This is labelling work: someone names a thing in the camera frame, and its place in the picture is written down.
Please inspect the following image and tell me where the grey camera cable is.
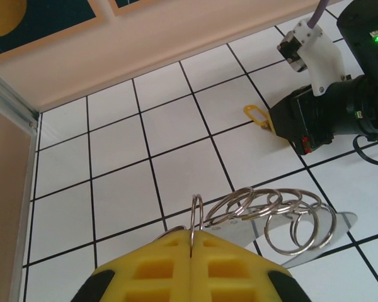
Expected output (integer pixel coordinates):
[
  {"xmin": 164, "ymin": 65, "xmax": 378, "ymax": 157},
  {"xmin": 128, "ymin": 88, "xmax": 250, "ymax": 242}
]
[{"xmin": 307, "ymin": 0, "xmax": 331, "ymax": 26}]

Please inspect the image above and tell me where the silver metal keyring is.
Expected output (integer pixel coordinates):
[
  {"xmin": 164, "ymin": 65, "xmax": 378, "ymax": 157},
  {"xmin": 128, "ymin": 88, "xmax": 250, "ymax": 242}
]
[
  {"xmin": 205, "ymin": 187, "xmax": 255, "ymax": 228},
  {"xmin": 190, "ymin": 194, "xmax": 205, "ymax": 257},
  {"xmin": 226, "ymin": 187, "xmax": 284, "ymax": 221},
  {"xmin": 263, "ymin": 201, "xmax": 319, "ymax": 255},
  {"xmin": 289, "ymin": 201, "xmax": 338, "ymax": 250},
  {"xmin": 297, "ymin": 188, "xmax": 323, "ymax": 211},
  {"xmin": 267, "ymin": 187, "xmax": 303, "ymax": 215},
  {"xmin": 156, "ymin": 225, "xmax": 186, "ymax": 242}
]

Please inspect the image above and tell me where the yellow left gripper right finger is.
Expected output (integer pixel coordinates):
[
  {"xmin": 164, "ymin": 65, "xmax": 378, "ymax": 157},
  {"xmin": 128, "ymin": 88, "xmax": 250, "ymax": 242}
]
[{"xmin": 191, "ymin": 231, "xmax": 312, "ymax": 302}]

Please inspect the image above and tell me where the framed dark poster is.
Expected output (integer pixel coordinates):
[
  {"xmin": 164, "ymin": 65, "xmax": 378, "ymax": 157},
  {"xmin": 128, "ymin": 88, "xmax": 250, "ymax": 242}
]
[{"xmin": 108, "ymin": 0, "xmax": 190, "ymax": 17}]

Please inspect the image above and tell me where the framed poster yellow circle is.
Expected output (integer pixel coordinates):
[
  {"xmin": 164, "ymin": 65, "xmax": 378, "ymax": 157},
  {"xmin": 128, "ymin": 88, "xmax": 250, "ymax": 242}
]
[{"xmin": 0, "ymin": 0, "xmax": 107, "ymax": 66}]

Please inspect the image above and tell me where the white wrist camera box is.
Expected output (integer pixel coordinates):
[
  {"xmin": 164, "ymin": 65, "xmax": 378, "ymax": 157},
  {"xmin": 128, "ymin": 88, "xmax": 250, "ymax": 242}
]
[{"xmin": 276, "ymin": 19, "xmax": 353, "ymax": 97}]

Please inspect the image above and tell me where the aluminium frame post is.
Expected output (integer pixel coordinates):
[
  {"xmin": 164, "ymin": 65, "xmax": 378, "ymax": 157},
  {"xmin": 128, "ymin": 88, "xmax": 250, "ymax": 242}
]
[{"xmin": 0, "ymin": 64, "xmax": 40, "ymax": 302}]

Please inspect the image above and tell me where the cluster of metal key rings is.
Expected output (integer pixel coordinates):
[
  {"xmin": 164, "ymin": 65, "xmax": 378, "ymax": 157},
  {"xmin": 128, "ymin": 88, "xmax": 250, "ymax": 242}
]
[{"xmin": 206, "ymin": 203, "xmax": 358, "ymax": 271}]

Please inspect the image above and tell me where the black cable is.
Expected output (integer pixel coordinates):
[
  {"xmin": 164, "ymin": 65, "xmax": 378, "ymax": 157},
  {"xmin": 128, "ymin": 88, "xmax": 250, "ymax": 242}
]
[{"xmin": 352, "ymin": 134, "xmax": 378, "ymax": 167}]

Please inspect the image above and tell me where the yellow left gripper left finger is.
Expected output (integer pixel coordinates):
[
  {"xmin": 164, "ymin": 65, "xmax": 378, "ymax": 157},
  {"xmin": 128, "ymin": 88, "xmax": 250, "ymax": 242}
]
[{"xmin": 71, "ymin": 228, "xmax": 193, "ymax": 302}]

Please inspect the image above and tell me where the yellow key tag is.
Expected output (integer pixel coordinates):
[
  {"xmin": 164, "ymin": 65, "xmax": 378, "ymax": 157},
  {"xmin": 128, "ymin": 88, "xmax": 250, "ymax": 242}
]
[{"xmin": 243, "ymin": 104, "xmax": 271, "ymax": 130}]

